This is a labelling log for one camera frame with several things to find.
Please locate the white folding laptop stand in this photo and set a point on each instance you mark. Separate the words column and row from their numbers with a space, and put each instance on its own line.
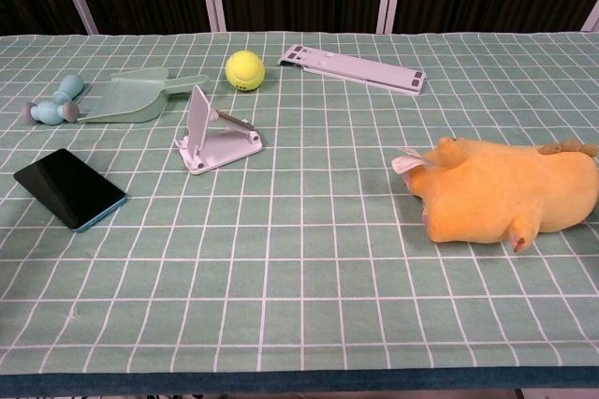
column 355, row 69

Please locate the green plastic dustpan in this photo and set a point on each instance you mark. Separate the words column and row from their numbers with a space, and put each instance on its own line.
column 126, row 97

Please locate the white folding phone stand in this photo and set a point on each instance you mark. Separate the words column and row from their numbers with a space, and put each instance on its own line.
column 224, row 148

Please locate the black smartphone with blue edge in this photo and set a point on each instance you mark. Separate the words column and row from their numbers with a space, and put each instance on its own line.
column 70, row 188

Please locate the green checked tablecloth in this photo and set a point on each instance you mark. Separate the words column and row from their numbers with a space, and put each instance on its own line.
column 299, row 286

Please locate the orange plush toy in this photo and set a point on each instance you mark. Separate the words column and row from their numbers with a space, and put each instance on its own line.
column 496, row 193

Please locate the yellow tennis ball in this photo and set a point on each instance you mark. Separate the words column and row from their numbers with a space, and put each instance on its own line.
column 244, row 69

